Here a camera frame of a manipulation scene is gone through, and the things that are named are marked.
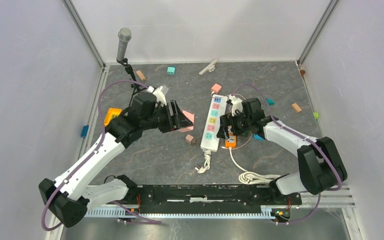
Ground orange power strip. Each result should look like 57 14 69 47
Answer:
224 133 237 149

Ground teal cube block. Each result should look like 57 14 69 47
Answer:
166 66 176 75

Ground black tripod mic stand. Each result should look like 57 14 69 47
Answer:
117 58 146 107

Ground tan wooden block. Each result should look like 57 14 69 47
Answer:
136 70 147 82

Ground blue clip on rail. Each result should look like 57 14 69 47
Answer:
80 125 89 139

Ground yellow toy crate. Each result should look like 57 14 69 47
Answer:
103 107 122 127

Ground teal triangle block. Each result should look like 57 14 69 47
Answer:
266 98 275 106

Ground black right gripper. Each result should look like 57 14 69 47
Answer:
216 109 252 140

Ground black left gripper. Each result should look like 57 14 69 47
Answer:
141 99 193 134

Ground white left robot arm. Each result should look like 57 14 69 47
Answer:
38 92 193 228

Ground grey microphone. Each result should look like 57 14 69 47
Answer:
116 27 132 62

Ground white multicolour power strip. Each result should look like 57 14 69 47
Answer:
200 94 228 152

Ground tan block right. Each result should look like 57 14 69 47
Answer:
291 103 302 113

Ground green small block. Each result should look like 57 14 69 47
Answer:
313 112 319 120

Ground coiled white cable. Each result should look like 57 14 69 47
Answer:
229 148 283 186

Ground pink cube socket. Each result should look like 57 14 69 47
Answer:
178 110 196 133

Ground small pink charger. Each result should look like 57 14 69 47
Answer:
210 83 222 95

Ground small mauve cube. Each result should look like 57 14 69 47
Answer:
185 134 196 146

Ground blue cube socket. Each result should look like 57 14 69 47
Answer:
252 134 265 141

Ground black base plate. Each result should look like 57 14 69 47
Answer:
119 184 302 214

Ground white strip plug cable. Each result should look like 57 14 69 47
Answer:
196 149 214 175

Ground white plastic bracket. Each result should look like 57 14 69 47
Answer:
198 59 218 76

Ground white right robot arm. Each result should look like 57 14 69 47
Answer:
217 96 348 204

